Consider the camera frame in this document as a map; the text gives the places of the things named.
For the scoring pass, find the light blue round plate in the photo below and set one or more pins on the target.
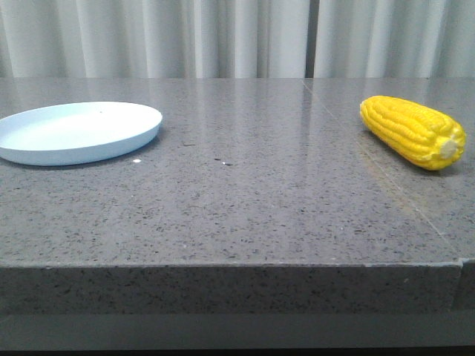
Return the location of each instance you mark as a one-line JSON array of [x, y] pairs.
[[77, 133]]

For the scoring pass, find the yellow corn cob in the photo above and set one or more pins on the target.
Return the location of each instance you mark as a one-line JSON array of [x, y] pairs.
[[428, 138]]

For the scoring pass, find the white pleated curtain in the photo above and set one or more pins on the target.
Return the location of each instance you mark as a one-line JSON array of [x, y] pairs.
[[237, 39]]

